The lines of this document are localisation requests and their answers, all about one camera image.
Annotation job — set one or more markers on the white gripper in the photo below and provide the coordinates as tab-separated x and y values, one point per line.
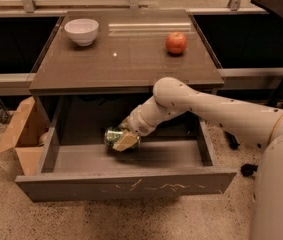
137	121

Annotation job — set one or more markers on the green soda can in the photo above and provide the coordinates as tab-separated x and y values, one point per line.
112	134

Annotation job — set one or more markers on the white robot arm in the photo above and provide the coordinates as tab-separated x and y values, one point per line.
259	125

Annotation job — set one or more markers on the open grey top drawer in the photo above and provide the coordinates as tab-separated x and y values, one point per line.
177	159

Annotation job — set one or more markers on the grey drawer cabinet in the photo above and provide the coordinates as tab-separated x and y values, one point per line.
127	57

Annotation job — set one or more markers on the brown cardboard box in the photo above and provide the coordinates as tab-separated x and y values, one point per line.
25	135

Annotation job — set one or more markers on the red apple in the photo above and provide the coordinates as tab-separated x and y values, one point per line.
176	42

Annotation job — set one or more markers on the white ceramic bowl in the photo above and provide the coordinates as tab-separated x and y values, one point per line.
82	31

